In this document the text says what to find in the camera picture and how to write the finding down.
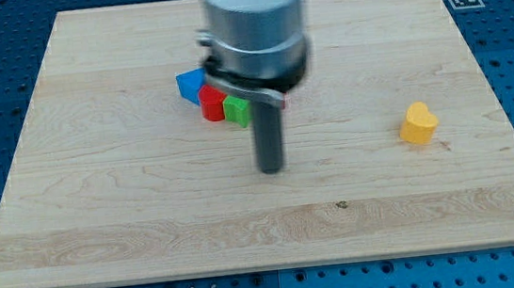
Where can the green block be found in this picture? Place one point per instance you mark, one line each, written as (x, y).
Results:
(237, 110)

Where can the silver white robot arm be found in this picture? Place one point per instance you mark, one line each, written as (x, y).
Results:
(257, 51)

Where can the blue pentagon block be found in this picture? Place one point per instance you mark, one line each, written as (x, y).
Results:
(190, 83)

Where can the red block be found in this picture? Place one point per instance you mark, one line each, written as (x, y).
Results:
(211, 100)

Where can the yellow heart block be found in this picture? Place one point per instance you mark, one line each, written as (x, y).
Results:
(419, 124)

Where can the wooden board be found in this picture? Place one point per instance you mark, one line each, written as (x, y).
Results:
(117, 180)

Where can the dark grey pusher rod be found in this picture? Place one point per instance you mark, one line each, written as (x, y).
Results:
(266, 126)

